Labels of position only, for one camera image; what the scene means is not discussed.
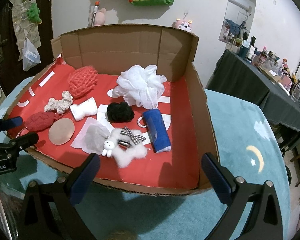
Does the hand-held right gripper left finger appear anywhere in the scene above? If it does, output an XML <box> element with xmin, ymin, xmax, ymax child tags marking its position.
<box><xmin>18</xmin><ymin>152</ymin><xmax>102</xmax><ymax>240</ymax></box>

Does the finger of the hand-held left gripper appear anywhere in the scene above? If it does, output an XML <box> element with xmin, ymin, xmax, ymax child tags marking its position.
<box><xmin>0</xmin><ymin>132</ymin><xmax>39</xmax><ymax>153</ymax></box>
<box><xmin>0</xmin><ymin>116</ymin><xmax>23</xmax><ymax>137</ymax></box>

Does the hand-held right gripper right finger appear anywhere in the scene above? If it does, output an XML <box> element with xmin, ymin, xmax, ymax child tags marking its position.
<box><xmin>201</xmin><ymin>152</ymin><xmax>283</xmax><ymax>240</ymax></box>

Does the beige round sponge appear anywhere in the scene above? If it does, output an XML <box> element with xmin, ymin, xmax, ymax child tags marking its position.
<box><xmin>48</xmin><ymin>118</ymin><xmax>75</xmax><ymax>145</ymax></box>

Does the translucent white mesh bag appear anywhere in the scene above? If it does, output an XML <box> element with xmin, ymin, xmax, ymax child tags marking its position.
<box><xmin>70</xmin><ymin>118</ymin><xmax>110</xmax><ymax>154</ymax></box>

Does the cream knitted scrunchie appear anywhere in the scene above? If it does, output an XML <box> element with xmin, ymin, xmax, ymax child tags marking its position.
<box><xmin>44</xmin><ymin>91</ymin><xmax>73</xmax><ymax>115</ymax></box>

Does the white fluffy bunny hair clip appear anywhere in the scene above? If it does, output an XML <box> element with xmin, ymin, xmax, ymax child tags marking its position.
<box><xmin>102</xmin><ymin>126</ymin><xmax>149</xmax><ymax>168</ymax></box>

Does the white cloth pad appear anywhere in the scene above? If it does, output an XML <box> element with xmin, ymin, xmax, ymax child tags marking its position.
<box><xmin>70</xmin><ymin>97</ymin><xmax>98</xmax><ymax>122</ymax></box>

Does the black scrunchie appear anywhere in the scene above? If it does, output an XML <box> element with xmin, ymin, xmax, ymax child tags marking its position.
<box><xmin>107</xmin><ymin>102</ymin><xmax>135</xmax><ymax>123</ymax></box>

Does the blue cloth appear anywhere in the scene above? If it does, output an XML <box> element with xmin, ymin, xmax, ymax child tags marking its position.
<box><xmin>142</xmin><ymin>109</ymin><xmax>172</xmax><ymax>153</ymax></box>

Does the coral bath pouf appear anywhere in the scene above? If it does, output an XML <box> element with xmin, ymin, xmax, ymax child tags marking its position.
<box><xmin>67</xmin><ymin>65</ymin><xmax>99</xmax><ymax>98</ymax></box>

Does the white bath pouf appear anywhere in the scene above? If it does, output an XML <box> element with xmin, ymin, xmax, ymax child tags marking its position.
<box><xmin>112</xmin><ymin>64</ymin><xmax>167</xmax><ymax>109</ymax></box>

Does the cardboard box with red lining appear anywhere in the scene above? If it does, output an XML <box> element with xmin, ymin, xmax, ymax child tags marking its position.
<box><xmin>1</xmin><ymin>24</ymin><xmax>220</xmax><ymax>197</ymax></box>

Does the clear plastic bag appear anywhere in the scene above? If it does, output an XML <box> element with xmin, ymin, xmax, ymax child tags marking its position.
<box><xmin>22</xmin><ymin>37</ymin><xmax>41</xmax><ymax>72</ymax></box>

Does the beige hanging organizer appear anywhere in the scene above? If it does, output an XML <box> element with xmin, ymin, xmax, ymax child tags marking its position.
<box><xmin>10</xmin><ymin>0</ymin><xmax>42</xmax><ymax>48</ymax></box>

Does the table with dark cloth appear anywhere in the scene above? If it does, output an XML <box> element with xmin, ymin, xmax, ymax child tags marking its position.
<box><xmin>205</xmin><ymin>49</ymin><xmax>300</xmax><ymax>135</ymax></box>

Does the dark wooden door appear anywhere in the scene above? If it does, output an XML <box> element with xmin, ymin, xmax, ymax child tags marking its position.
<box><xmin>0</xmin><ymin>0</ymin><xmax>54</xmax><ymax>98</ymax></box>

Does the green plush toy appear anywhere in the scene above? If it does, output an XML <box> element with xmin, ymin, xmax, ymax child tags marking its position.
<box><xmin>27</xmin><ymin>3</ymin><xmax>42</xmax><ymax>24</ymax></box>

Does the row of cosmetics bottles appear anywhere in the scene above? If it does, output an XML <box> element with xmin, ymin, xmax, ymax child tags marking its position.
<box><xmin>230</xmin><ymin>35</ymin><xmax>300</xmax><ymax>103</ymax></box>

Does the pink plush toy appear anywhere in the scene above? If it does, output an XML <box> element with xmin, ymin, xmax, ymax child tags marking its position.
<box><xmin>89</xmin><ymin>7</ymin><xmax>107</xmax><ymax>27</ymax></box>

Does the stick with red tip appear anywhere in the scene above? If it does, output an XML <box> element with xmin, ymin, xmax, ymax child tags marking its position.
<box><xmin>91</xmin><ymin>0</ymin><xmax>100</xmax><ymax>27</ymax></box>

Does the pink cat plush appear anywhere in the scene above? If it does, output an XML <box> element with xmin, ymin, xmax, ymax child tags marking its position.
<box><xmin>172</xmin><ymin>18</ymin><xmax>193</xmax><ymax>32</ymax></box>

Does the wall mirror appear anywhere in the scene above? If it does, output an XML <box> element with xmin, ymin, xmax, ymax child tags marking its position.
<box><xmin>218</xmin><ymin>0</ymin><xmax>256</xmax><ymax>44</ymax></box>

